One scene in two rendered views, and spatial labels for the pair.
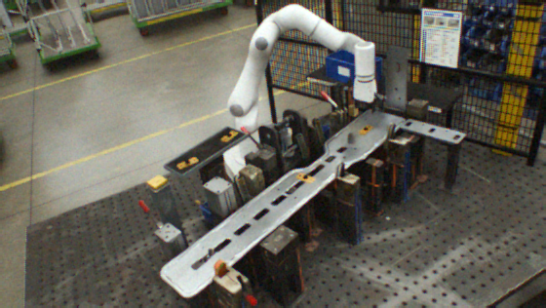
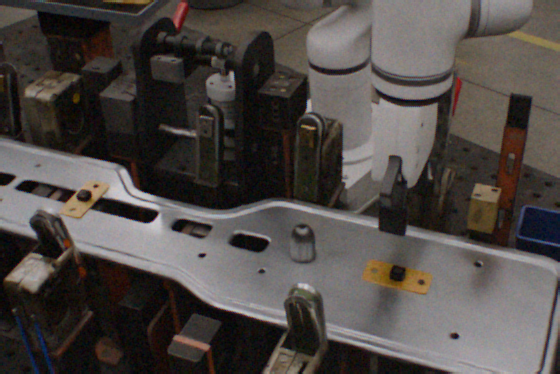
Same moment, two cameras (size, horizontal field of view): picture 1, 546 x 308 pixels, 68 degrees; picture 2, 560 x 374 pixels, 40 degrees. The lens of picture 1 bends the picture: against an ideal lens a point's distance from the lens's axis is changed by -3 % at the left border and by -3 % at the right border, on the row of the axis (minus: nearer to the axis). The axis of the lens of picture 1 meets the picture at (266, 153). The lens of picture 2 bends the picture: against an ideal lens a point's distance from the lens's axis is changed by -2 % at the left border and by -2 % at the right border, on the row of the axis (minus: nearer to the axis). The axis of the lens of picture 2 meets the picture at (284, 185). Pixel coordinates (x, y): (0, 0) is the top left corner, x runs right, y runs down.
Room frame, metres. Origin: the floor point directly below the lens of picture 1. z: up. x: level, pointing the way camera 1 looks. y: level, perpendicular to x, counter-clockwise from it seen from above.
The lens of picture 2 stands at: (1.31, -1.09, 1.68)
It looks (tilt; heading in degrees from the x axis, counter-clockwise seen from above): 36 degrees down; 65
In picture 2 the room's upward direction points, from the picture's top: 2 degrees counter-clockwise
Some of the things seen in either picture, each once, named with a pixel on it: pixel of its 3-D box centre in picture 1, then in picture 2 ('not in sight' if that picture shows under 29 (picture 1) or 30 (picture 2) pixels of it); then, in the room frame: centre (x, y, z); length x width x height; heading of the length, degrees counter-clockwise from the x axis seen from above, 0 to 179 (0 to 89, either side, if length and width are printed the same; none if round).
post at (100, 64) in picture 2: (257, 190); (119, 163); (1.53, 0.06, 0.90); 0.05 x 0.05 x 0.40; 41
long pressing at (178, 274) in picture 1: (303, 182); (71, 201); (1.41, -0.14, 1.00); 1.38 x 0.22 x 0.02; 131
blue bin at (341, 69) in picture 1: (353, 67); not in sight; (2.29, -0.59, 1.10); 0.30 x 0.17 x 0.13; 33
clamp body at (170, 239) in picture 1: (179, 264); not in sight; (1.17, 0.41, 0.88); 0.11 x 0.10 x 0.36; 41
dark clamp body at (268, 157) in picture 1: (270, 186); (146, 181); (1.56, 0.01, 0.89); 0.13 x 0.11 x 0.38; 41
